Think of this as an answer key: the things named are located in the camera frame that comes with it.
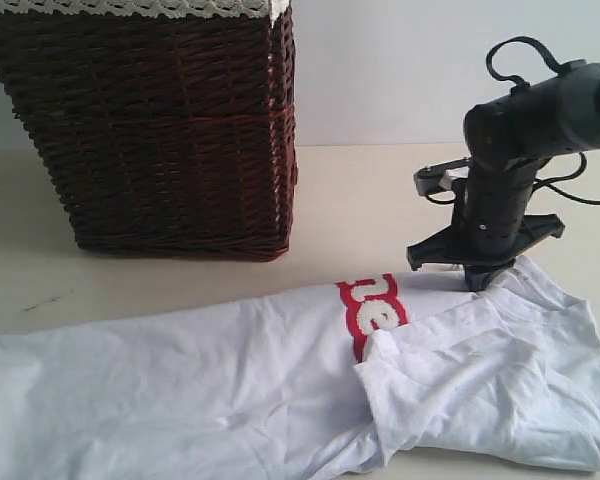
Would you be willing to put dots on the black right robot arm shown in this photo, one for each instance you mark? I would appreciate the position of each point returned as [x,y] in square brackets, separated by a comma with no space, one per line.
[510,140]

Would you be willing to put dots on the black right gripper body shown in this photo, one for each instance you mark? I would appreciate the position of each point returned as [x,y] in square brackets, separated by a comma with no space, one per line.
[492,228]

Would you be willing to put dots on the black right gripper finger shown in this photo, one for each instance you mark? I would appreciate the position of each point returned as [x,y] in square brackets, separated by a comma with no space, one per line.
[442,248]

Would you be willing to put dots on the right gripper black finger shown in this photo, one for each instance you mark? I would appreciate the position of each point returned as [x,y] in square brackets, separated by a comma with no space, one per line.
[478,278]

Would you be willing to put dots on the white t-shirt red print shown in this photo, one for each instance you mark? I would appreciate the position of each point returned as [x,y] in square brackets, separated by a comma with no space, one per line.
[310,383]

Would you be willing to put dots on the dark brown wicker basket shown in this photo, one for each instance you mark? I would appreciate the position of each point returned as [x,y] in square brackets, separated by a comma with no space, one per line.
[162,137]

